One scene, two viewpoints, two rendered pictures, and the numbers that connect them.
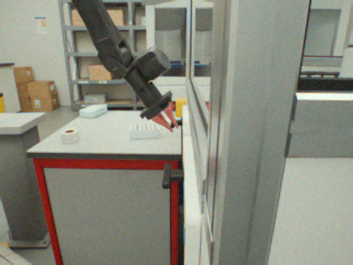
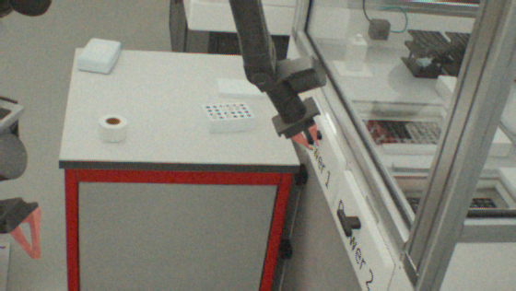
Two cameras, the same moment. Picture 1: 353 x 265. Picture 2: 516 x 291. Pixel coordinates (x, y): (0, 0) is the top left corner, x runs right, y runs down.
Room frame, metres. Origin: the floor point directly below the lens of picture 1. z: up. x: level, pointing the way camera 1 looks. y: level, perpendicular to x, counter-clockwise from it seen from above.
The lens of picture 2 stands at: (-0.60, 0.46, 1.68)
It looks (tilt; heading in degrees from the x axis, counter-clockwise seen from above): 31 degrees down; 345
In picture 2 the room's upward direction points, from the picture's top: 9 degrees clockwise
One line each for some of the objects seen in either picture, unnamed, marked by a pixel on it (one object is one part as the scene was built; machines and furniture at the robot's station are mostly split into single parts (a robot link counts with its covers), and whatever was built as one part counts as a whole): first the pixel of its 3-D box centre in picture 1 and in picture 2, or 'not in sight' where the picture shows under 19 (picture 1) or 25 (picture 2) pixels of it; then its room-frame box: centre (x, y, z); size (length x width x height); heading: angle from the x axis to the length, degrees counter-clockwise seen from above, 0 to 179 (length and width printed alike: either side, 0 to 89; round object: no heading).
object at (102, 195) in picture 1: (127, 192); (167, 208); (1.10, 0.26, 0.38); 0.62 x 0.58 x 0.76; 178
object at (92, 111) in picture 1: (94, 110); (99, 55); (1.32, 0.46, 0.78); 0.15 x 0.10 x 0.04; 165
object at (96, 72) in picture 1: (101, 72); not in sight; (4.62, 1.40, 0.72); 0.41 x 0.32 x 0.28; 92
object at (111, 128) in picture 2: (70, 136); (112, 128); (0.90, 0.43, 0.78); 0.07 x 0.07 x 0.04
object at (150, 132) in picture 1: (144, 131); (227, 117); (0.97, 0.13, 0.78); 0.12 x 0.08 x 0.04; 100
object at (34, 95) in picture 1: (31, 88); not in sight; (4.58, 2.81, 0.42); 0.85 x 0.33 x 0.84; 92
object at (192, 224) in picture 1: (188, 191); (360, 236); (0.36, -0.03, 0.87); 0.29 x 0.02 x 0.11; 178
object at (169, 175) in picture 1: (173, 175); (350, 222); (0.37, 0.00, 0.91); 0.07 x 0.04 x 0.01; 178
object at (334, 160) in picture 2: (185, 132); (322, 146); (0.68, -0.03, 0.87); 0.29 x 0.02 x 0.11; 178
